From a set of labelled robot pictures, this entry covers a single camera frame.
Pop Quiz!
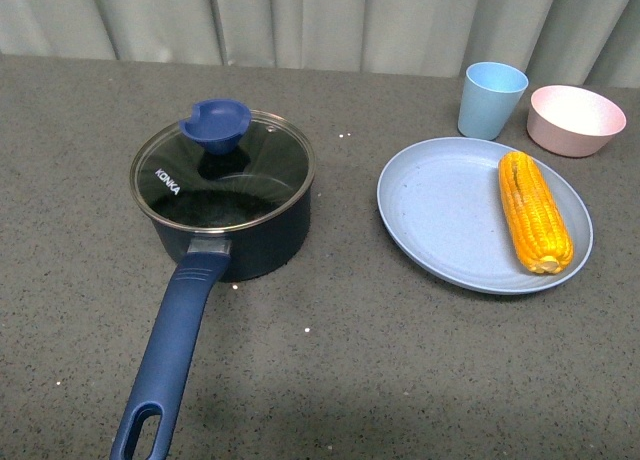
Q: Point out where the glass lid with blue knob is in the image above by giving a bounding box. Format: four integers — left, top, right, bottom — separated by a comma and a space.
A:
130, 99, 316, 233

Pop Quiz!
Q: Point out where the yellow corn cob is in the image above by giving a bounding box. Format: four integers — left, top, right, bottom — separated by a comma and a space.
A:
498, 151, 574, 275

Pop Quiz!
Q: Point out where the dark blue saucepan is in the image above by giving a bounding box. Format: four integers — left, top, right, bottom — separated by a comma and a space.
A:
110, 186, 311, 459

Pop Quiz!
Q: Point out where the light blue plate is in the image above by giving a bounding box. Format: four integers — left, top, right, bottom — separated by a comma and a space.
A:
377, 137, 594, 295

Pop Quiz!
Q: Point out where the light blue cup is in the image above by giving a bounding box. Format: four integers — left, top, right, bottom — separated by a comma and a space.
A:
457, 62, 529, 141

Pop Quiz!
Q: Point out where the pink bowl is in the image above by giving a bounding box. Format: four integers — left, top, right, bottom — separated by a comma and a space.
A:
527, 85, 627, 158

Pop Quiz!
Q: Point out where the grey curtain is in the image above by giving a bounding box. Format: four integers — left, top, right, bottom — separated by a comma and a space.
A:
1, 0, 639, 87

